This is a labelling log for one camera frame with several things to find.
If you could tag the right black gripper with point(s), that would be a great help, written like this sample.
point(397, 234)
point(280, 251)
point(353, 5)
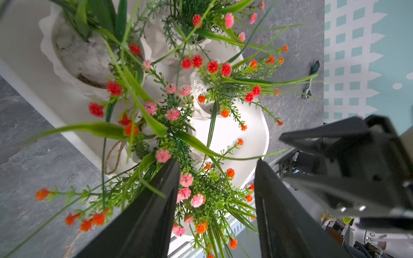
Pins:
point(377, 176)

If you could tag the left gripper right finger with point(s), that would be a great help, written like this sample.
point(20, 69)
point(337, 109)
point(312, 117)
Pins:
point(285, 229)

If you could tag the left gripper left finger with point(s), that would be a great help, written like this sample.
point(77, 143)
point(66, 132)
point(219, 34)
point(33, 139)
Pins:
point(144, 228)

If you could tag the orange flower pot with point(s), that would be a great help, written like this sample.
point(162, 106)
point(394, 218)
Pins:
point(206, 195)

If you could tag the small dark tool on floor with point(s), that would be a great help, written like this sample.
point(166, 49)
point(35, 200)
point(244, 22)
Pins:
point(313, 73)

